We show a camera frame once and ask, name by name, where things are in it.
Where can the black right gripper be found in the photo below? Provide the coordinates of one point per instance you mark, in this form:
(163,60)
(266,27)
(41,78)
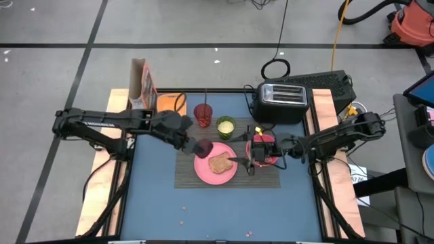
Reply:
(268,150)

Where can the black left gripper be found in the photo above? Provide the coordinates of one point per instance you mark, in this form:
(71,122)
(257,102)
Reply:
(169,125)

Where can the red bowl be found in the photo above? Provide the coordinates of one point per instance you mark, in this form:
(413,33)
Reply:
(268,138)

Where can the brown toast slice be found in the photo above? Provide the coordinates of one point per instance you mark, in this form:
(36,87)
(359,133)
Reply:
(220,163)

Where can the pink round plate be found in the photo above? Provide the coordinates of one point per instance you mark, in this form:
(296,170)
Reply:
(210,176)

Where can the orange cereal box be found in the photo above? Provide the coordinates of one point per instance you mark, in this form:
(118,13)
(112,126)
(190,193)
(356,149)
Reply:
(147,84)

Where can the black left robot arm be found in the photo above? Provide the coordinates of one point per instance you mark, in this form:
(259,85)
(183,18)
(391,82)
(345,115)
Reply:
(101,120)

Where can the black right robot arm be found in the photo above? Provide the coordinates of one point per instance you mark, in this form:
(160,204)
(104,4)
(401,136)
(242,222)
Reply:
(339,133)

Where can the green watermelon cup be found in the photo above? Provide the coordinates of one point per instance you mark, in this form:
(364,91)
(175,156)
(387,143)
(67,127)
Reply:
(226,128)

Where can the red translucent cup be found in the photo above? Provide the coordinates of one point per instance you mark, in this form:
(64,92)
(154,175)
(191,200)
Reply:
(203,117)

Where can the dark woven placemat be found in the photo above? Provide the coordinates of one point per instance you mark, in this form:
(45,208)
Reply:
(257,179)

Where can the yellow plastic bin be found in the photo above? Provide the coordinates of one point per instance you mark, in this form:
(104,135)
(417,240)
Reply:
(166,103)

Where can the black toaster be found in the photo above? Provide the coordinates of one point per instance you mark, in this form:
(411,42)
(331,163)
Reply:
(283,108)

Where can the black computer case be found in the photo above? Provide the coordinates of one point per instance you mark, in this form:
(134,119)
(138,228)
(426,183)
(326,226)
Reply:
(325,88)

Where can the wooden side board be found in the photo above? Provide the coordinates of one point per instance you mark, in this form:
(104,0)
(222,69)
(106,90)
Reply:
(98,189)
(342,189)

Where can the white paper sheet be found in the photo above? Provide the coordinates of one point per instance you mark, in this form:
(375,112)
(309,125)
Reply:
(360,176)

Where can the black beam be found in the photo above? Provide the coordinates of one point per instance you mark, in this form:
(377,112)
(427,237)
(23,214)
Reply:
(379,183)

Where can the gray desk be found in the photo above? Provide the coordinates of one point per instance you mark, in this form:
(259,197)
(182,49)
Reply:
(412,169)

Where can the black box on desk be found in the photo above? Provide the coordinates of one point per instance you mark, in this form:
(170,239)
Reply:
(420,135)

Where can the blue round disc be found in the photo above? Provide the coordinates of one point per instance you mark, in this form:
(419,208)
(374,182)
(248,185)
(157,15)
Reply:
(430,162)

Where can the tablet screen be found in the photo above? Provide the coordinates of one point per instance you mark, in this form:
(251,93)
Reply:
(424,89)

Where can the orange shop vacuum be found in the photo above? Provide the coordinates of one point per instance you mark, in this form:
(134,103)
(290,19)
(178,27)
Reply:
(413,27)

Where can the black table frame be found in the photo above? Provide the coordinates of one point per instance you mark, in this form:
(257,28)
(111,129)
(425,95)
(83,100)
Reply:
(220,90)

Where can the aluminium frame bracket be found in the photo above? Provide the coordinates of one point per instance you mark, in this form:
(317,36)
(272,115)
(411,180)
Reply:
(96,146)

